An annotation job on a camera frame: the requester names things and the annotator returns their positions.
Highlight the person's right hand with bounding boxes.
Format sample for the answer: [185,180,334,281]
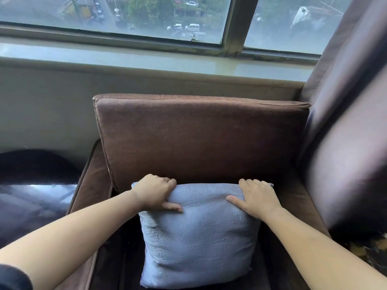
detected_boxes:
[226,178,284,221]

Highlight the person's left hand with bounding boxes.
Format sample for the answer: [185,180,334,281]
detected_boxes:
[132,174,184,213]

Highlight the light blue throw pillow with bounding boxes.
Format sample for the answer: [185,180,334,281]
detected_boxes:
[131,182,274,290]

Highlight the person's right forearm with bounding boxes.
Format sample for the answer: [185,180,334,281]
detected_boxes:
[261,207,387,290]

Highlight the person's left forearm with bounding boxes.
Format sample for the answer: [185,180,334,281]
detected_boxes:
[0,189,143,290]

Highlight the brown fabric armchair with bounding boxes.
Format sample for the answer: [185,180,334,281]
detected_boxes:
[54,93,333,290]

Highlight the brown back cushion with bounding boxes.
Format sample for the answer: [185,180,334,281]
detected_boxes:
[93,93,312,194]

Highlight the glossy black side table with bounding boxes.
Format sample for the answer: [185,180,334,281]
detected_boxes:
[0,149,83,249]

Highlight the person's dark sleeve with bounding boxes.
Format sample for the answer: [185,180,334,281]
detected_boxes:
[0,264,33,290]

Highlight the window with metal frame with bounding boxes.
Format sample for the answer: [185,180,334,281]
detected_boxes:
[0,0,354,62]

